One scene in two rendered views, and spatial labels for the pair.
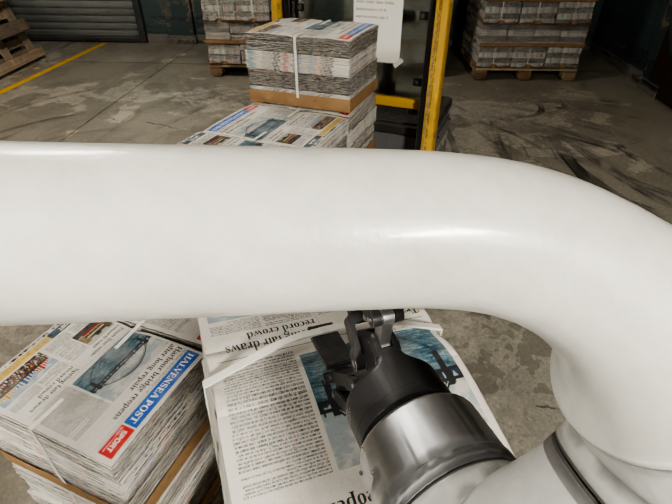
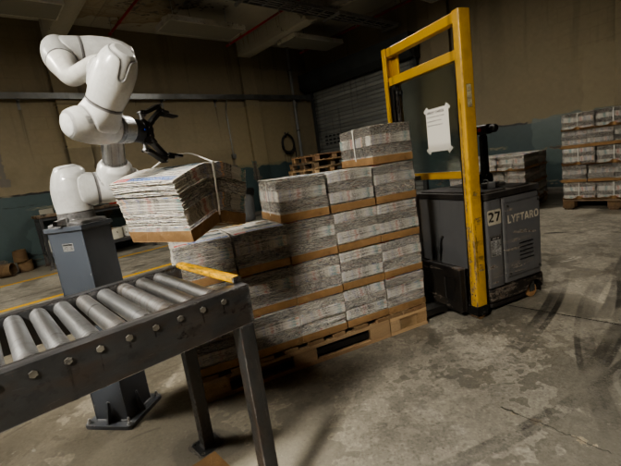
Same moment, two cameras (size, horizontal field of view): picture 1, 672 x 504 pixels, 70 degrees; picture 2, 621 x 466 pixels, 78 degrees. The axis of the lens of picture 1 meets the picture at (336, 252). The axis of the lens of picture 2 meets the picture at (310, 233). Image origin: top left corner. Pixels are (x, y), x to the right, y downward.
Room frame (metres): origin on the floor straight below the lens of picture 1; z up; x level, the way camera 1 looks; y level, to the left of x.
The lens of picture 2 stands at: (-0.34, -1.35, 1.13)
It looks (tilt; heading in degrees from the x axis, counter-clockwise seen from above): 10 degrees down; 45
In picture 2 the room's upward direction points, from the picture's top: 8 degrees counter-clockwise
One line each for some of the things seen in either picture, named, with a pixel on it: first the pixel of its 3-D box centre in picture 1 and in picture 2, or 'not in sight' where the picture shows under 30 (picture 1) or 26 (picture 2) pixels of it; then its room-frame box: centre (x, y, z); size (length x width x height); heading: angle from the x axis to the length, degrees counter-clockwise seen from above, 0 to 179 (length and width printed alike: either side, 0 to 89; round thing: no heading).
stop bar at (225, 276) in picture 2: not in sight; (205, 271); (0.31, -0.15, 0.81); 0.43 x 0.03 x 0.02; 86
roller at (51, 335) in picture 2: not in sight; (49, 331); (-0.16, -0.10, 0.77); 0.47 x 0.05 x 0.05; 86
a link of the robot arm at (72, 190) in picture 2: not in sight; (72, 188); (0.19, 0.71, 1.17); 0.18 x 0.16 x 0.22; 171
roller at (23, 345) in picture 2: not in sight; (20, 341); (-0.23, -0.10, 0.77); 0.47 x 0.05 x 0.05; 86
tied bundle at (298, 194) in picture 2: not in sight; (291, 197); (1.18, 0.30, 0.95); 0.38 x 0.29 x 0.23; 66
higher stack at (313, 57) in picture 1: (317, 196); (383, 228); (1.74, 0.08, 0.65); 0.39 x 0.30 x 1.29; 68
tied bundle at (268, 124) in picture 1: (279, 157); (336, 190); (1.46, 0.19, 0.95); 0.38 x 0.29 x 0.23; 67
